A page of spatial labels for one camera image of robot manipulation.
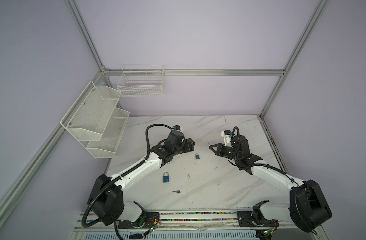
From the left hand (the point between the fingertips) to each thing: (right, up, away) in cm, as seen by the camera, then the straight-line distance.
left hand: (189, 144), depth 81 cm
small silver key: (-7, -27, +2) cm, 28 cm away
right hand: (+11, -1, 0) cm, 11 cm away
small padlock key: (+3, -14, +14) cm, 20 cm away
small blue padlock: (+5, -10, +16) cm, 20 cm away
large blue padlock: (-14, -21, +5) cm, 26 cm away
